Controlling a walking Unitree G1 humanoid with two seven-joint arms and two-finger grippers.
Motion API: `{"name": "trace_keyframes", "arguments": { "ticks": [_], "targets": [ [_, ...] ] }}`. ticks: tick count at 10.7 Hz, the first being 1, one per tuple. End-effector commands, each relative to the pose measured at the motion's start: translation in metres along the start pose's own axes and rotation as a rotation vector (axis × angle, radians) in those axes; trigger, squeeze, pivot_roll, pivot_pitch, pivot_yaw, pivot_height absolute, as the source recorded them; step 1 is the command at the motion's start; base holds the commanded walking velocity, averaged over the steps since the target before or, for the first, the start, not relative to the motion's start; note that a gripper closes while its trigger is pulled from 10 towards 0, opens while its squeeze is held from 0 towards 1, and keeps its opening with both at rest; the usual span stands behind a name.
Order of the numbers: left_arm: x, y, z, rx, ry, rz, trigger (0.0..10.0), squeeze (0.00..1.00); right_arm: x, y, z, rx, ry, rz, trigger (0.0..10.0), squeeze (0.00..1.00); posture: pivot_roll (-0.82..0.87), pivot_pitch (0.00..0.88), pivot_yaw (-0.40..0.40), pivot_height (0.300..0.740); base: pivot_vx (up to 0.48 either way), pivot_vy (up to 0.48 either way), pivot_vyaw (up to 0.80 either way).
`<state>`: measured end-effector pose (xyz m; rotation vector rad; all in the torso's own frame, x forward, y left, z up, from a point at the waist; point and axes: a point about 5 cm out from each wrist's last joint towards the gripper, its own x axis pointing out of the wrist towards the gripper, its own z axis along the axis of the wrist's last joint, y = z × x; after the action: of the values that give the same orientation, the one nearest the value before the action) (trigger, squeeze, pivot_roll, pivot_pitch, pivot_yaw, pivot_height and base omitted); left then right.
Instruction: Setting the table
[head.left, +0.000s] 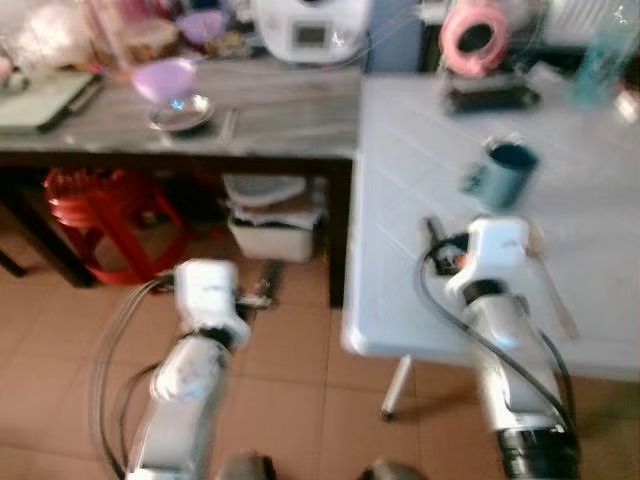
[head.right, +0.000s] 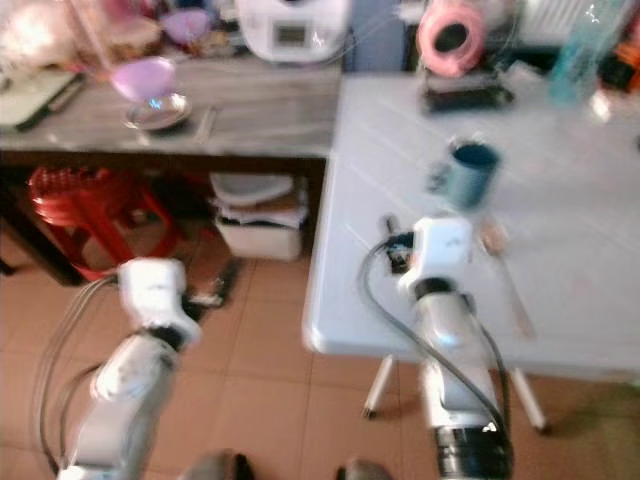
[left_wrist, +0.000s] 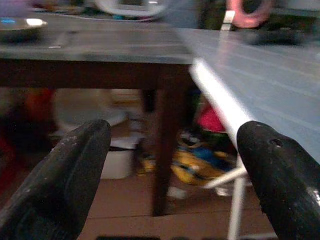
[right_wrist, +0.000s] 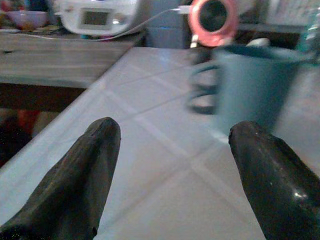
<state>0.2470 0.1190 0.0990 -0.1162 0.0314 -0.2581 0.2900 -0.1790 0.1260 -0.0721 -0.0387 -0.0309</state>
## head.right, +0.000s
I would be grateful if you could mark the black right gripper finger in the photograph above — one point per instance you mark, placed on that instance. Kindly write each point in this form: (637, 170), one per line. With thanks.
(387, 226)

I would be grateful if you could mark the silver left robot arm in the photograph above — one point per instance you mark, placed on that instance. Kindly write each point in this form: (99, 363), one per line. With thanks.
(122, 400)

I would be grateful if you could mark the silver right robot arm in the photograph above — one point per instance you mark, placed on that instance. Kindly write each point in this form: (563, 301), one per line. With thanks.
(460, 370)

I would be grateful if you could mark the white plastic bin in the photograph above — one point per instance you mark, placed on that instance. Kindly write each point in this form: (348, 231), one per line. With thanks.
(258, 235)

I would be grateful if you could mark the blue mug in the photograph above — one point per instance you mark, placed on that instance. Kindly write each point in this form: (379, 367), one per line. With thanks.
(468, 178)

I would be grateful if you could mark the wooden spoon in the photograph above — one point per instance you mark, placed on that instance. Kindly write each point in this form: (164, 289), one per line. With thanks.
(510, 285)

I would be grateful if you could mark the red plastic stool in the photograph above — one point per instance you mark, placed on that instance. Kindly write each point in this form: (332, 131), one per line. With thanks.
(85, 215)

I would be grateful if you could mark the black flat device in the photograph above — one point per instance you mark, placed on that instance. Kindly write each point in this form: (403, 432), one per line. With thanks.
(468, 97)

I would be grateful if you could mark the grey wood-top table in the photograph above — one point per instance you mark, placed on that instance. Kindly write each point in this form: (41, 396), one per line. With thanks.
(260, 115)

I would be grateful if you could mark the white folding table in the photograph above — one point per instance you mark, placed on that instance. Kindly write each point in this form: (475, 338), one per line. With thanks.
(570, 230)

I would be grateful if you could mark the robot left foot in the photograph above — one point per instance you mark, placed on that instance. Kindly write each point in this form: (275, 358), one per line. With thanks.
(220, 468)

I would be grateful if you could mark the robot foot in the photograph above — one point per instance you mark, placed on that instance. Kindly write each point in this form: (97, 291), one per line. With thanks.
(365, 470)
(220, 468)

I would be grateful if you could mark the metal dish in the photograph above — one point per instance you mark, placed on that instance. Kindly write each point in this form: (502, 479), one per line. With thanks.
(160, 113)

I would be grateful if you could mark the white kitchen appliance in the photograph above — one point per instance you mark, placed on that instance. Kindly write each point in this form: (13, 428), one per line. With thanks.
(295, 30)

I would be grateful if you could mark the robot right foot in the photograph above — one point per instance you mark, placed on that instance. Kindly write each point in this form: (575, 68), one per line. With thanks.
(365, 470)

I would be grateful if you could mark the large purple bowl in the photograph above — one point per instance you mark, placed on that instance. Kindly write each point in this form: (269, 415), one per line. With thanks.
(144, 78)

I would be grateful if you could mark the teal bottle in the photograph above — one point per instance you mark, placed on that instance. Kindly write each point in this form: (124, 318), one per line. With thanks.
(582, 55)

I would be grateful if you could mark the brown basket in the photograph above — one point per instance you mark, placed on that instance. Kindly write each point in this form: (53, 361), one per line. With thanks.
(120, 40)

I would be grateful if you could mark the small purple bowl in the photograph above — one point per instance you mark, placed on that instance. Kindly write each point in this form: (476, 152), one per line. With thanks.
(186, 26)

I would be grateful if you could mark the white plastic bag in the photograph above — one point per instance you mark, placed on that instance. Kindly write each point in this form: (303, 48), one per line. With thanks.
(32, 35)

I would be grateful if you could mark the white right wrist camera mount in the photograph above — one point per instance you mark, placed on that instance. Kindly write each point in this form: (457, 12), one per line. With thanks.
(442, 248)

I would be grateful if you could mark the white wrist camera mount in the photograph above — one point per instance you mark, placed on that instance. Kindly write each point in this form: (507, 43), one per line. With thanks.
(442, 248)
(152, 288)

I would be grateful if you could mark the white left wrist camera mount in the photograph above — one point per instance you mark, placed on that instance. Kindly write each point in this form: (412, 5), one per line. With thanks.
(152, 288)

